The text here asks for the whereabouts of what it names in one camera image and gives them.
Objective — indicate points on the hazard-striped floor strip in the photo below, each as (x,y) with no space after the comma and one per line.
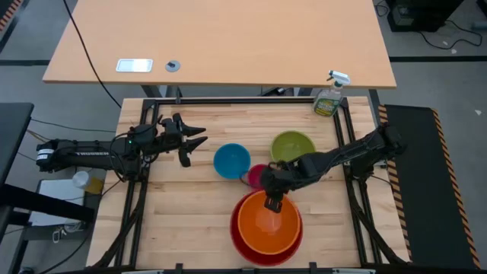
(9,11)

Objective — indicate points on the white rectangular desk plate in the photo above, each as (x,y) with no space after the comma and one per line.
(134,65)

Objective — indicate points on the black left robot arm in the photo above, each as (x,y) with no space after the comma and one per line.
(87,154)

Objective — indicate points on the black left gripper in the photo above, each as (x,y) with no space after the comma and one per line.
(171,137)

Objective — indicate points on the clear spray bottle green label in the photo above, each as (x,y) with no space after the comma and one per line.
(327,102)

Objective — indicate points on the blue bowl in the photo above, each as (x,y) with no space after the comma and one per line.
(232,161)

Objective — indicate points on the black metal table frame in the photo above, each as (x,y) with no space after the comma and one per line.
(247,100)

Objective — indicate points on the clear plastic cup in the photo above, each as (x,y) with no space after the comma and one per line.
(80,179)

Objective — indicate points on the small pink bowl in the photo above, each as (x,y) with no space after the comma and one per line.
(255,177)

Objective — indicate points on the white paper sheet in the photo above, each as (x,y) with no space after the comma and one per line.
(57,190)

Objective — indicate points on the yellow small object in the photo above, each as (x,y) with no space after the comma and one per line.
(95,185)

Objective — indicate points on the green bowl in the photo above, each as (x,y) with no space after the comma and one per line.
(291,144)

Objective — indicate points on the black hazard-striped floor mat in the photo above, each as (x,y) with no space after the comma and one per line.
(426,182)

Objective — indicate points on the black equipment box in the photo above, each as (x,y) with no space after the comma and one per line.
(422,13)

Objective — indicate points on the large red bowl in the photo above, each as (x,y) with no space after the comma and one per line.
(236,237)

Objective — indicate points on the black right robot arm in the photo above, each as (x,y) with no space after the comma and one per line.
(342,154)

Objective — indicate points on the light wood desk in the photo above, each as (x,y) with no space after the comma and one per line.
(228,38)

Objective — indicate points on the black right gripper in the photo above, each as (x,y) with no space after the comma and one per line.
(275,180)

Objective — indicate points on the black side table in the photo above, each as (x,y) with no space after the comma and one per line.
(13,129)

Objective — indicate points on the orange bowl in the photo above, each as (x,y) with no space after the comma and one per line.
(266,232)

